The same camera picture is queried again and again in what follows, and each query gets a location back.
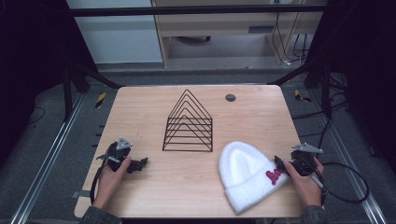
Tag person's left hand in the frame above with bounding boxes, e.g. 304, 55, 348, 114
92, 156, 133, 210

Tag aluminium floor rail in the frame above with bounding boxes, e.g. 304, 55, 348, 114
8, 92, 86, 224
311, 89, 389, 224

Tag white knitted beanie hat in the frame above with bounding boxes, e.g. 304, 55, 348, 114
218, 141, 290, 216

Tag bundle of hanging cables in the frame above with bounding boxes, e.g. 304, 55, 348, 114
271, 11, 310, 67

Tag black wire triangle rack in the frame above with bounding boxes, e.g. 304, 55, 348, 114
162, 89, 214, 153

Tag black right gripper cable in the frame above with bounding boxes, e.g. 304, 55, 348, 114
311, 161, 371, 204

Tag person's right hand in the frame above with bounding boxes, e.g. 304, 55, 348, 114
282, 156, 325, 209

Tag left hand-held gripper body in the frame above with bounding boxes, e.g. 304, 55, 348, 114
96, 136, 134, 173

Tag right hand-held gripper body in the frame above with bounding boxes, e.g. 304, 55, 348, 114
289, 142, 325, 177

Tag light wooden desk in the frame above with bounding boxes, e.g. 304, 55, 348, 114
150, 0, 329, 68

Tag black metal stand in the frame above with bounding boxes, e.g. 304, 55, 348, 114
268, 57, 333, 119
61, 60, 123, 123

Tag black floor cables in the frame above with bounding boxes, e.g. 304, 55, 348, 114
291, 74, 348, 139

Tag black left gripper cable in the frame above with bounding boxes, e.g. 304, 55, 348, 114
89, 161, 109, 205

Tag grey table bracket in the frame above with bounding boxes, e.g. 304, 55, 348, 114
70, 189, 92, 199

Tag yellow black floor tape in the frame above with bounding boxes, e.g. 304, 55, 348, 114
94, 91, 107, 109
293, 89, 313, 104

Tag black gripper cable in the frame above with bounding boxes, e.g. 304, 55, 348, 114
89, 161, 109, 205
311, 161, 371, 204

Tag dark curtain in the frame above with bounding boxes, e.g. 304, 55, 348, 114
0, 0, 73, 162
311, 0, 396, 175

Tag white cabinet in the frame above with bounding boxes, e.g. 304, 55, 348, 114
65, 0, 164, 65

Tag black horizontal frame bar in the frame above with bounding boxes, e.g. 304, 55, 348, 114
68, 3, 327, 18

